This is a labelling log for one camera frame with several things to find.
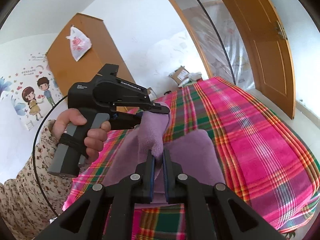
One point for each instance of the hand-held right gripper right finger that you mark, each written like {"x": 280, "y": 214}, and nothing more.
{"x": 165, "y": 177}

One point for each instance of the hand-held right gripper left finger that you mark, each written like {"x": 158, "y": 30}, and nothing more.
{"x": 151, "y": 177}

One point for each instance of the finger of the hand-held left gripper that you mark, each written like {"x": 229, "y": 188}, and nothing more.
{"x": 125, "y": 122}
{"x": 157, "y": 108}

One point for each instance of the purple fleece pants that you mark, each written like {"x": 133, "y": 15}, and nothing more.
{"x": 195, "y": 155}

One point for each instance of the person's left forearm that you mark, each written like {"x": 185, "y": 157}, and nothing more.
{"x": 30, "y": 180}

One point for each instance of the person's left hand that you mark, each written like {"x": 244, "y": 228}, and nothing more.
{"x": 67, "y": 118}

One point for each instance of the white cardboard box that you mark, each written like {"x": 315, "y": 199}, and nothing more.
{"x": 150, "y": 92}

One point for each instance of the brown cardboard box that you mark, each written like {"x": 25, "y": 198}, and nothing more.
{"x": 179, "y": 77}

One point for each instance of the wooden wardrobe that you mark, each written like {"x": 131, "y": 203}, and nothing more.
{"x": 100, "y": 50}

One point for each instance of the white plastic bags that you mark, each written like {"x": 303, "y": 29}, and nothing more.
{"x": 193, "y": 78}

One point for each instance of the red printed plastic bag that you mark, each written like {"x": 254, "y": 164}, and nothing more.
{"x": 78, "y": 43}

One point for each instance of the plaid bed sheet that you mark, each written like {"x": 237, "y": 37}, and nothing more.
{"x": 250, "y": 142}

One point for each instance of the black curtain strip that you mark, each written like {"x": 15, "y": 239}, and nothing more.
{"x": 217, "y": 33}

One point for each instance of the clear plastic door curtain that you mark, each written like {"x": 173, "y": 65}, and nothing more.
{"x": 235, "y": 42}

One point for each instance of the wooden door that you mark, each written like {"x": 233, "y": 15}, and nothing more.
{"x": 262, "y": 42}

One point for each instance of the cartoon couple wall sticker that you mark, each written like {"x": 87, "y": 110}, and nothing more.
{"x": 32, "y": 95}

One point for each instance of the wooden door frame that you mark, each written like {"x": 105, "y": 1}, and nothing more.
{"x": 175, "y": 2}

